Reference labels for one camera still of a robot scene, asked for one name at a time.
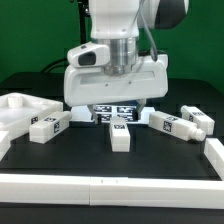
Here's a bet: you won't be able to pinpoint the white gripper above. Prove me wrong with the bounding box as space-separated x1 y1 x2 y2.
64 54 168 124

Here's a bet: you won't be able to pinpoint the white right obstacle bar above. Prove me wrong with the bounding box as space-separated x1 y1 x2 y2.
204 138 224 181

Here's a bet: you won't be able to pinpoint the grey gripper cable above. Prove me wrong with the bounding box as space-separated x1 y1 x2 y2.
137 0 159 63

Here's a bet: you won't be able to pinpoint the white left obstacle bar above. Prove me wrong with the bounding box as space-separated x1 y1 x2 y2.
0 131 11 161

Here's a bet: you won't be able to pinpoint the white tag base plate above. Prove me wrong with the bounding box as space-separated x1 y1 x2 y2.
71 105 155 124

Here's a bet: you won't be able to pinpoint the white front obstacle bar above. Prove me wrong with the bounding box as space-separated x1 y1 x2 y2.
0 174 224 209

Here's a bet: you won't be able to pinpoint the black cables behind base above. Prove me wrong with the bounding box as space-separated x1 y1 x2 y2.
40 0 92 74

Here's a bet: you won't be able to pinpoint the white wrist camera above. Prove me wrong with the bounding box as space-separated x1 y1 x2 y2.
67 42 110 68

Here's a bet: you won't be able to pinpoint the white obstacle bar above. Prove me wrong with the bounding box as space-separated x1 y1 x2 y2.
0 174 224 209
0 131 11 161
204 138 224 181

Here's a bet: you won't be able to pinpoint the white square desk top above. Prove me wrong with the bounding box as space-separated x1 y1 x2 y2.
0 93 63 140

